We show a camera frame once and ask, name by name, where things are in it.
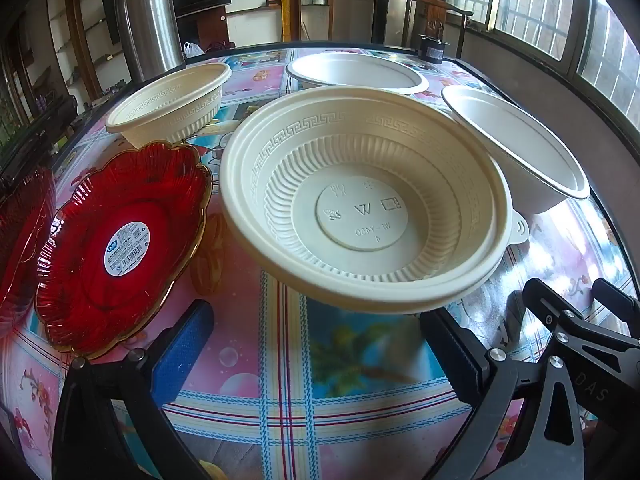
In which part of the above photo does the plain white bowl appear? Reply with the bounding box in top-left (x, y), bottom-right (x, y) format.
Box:
top-left (286, 53), bottom-right (430, 96)
top-left (441, 85), bottom-right (592, 216)

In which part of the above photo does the barred window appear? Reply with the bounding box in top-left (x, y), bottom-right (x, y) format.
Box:
top-left (445, 0), bottom-right (640, 111)

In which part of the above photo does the wooden chair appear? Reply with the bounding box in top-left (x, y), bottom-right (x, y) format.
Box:
top-left (400, 0), bottom-right (473, 61)

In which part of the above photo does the cream patterned plastic bowl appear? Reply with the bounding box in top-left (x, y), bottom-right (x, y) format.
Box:
top-left (219, 87), bottom-right (513, 317)
top-left (300, 180), bottom-right (531, 318)
top-left (105, 62), bottom-right (233, 148)

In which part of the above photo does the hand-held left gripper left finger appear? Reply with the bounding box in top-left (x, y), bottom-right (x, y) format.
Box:
top-left (52, 299), bottom-right (216, 480)

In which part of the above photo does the small black device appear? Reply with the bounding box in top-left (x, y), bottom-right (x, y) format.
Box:
top-left (419, 34), bottom-right (448, 65)

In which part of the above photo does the red gold-rimmed plate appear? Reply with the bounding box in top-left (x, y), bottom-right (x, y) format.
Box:
top-left (35, 141), bottom-right (215, 361)
top-left (0, 165), bottom-right (57, 336)

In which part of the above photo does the printed fruit tablecloth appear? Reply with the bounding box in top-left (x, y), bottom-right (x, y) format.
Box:
top-left (0, 45), bottom-right (623, 480)

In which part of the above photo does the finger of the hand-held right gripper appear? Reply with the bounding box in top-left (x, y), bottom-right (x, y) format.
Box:
top-left (521, 277), bottom-right (640, 361)
top-left (591, 277), bottom-right (640, 313)

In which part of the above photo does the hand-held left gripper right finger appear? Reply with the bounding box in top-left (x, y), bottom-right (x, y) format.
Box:
top-left (419, 307), bottom-right (583, 480)

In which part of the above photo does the stainless steel thermos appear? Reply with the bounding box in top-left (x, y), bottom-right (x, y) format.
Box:
top-left (114, 0), bottom-right (185, 83)

